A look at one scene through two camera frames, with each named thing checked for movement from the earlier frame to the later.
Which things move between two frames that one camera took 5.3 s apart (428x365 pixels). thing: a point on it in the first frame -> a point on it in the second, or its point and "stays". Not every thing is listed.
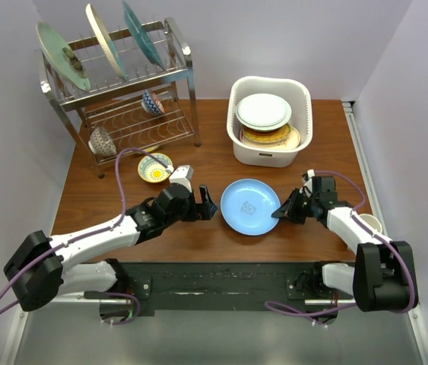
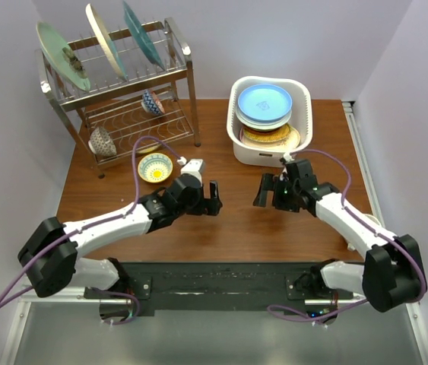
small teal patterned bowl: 151,170 stays
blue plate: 247,206 -> 264,102
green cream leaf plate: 292,141 stays
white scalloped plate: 264,128 stays
